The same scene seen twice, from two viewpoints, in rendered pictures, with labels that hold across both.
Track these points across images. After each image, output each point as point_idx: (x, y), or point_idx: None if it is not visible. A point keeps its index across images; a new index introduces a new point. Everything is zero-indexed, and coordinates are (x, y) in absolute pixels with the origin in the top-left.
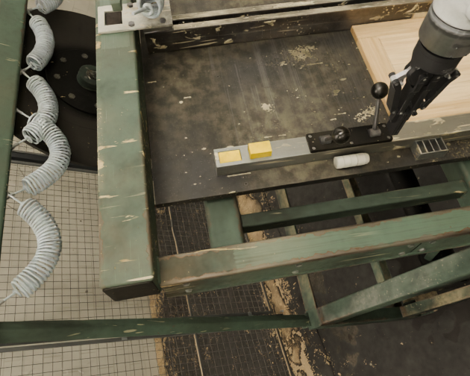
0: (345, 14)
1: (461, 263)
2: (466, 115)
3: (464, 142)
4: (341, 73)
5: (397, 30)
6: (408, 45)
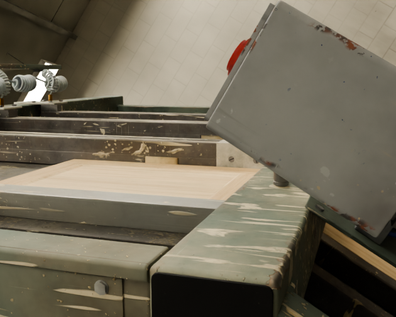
0: (63, 142)
1: None
2: (38, 187)
3: (14, 219)
4: (4, 177)
5: (111, 164)
6: (102, 170)
